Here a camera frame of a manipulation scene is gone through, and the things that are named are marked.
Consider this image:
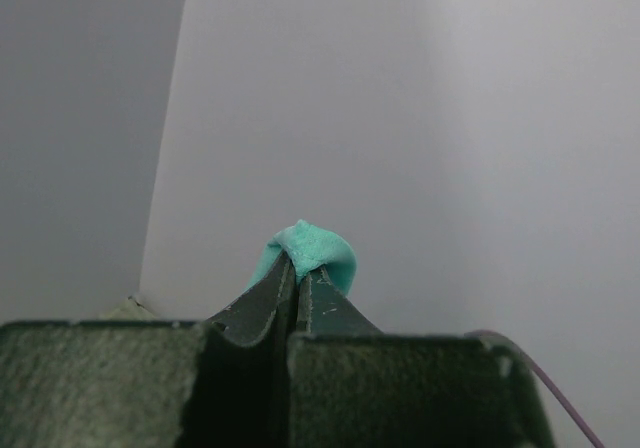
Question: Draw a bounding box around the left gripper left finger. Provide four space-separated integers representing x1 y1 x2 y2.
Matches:
207 252 291 346

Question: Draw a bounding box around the teal t shirt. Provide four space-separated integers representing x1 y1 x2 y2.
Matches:
246 220 357 296

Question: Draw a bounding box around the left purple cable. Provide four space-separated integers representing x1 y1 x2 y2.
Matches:
464 328 606 448

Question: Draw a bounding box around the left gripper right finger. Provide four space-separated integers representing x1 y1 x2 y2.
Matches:
296 266 382 336

